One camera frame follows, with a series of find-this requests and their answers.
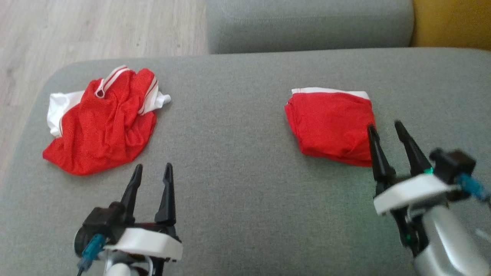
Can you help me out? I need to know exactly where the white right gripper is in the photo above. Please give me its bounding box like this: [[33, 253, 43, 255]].
[[367, 120, 461, 258]]

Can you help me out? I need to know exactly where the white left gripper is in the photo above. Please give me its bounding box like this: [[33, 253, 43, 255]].
[[104, 163, 184, 275]]

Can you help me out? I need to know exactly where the red garment with white band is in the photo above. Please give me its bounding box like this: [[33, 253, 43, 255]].
[[284, 87, 377, 168]]

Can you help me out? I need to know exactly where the red white striped jersey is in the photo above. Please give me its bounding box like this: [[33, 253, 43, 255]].
[[42, 64, 171, 176]]

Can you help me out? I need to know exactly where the large grey fabric sofa seat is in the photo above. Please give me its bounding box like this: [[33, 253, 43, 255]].
[[0, 47, 491, 276]]

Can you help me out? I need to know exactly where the yellow upholstered cushion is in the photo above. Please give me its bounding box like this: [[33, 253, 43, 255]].
[[411, 0, 491, 51]]

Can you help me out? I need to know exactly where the small grey fabric sofa cushion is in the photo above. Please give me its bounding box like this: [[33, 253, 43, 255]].
[[206, 0, 415, 54]]

